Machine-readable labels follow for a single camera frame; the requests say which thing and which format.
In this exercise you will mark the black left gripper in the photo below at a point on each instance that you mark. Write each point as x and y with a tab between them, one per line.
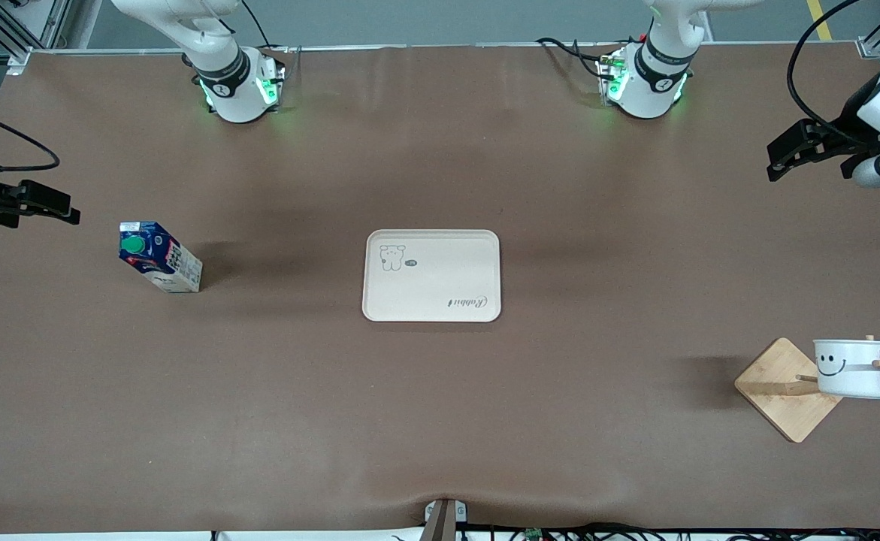
851	122

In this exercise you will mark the blue white milk carton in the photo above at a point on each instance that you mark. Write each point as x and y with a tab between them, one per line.
158	259

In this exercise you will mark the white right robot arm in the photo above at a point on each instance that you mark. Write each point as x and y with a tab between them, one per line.
229	83

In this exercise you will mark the cream rabbit print tray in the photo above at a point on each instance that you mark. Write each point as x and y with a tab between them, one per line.
432	278

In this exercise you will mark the wooden mug holder stand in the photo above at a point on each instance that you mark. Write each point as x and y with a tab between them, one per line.
781	398

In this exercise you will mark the brown table cover sheet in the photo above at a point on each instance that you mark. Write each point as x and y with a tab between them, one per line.
440	421

